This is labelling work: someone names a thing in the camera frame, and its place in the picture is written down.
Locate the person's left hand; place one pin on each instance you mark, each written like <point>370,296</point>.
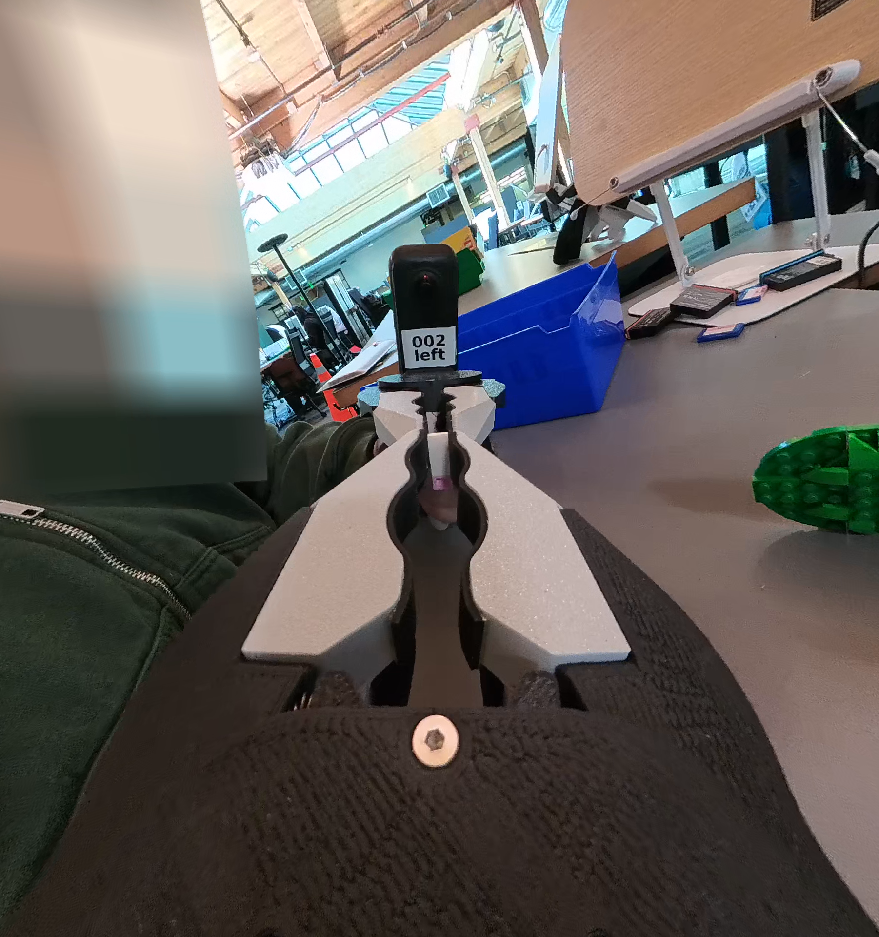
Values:
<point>439,506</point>

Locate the white paper stack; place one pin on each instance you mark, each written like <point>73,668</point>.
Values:
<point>359,364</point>

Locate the blue memory card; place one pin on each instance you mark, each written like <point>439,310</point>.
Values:
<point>751,295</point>
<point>720,332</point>

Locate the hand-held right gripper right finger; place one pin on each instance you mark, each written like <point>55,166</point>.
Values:
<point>549,585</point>

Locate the person's left forearm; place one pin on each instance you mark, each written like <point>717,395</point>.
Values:
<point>315,461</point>

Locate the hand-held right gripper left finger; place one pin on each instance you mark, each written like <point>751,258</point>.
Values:
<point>330,585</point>

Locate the red plastic bin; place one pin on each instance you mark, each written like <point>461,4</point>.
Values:
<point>343,404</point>

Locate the blue plastic bin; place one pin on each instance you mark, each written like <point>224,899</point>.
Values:
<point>542,351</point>

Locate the person's green jacket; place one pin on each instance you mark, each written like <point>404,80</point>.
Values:
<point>81,659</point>

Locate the yellow cardboard box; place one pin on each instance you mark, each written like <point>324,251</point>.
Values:
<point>467,243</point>

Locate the white lego piece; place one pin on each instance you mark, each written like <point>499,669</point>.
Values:
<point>441,454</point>

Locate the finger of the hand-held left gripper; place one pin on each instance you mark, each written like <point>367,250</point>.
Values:
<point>399,417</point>
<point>472,417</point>

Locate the green plastic bin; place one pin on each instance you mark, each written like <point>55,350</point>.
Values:
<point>470,274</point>

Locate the grey table with wooden edge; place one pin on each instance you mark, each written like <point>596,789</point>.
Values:
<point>703,209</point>

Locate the green lego baseplate model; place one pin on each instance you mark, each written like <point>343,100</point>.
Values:
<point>827,483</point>

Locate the orange traffic cone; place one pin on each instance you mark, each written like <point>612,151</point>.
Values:
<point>322,370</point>

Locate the black battery blue stripe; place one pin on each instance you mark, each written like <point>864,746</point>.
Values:
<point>802,272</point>

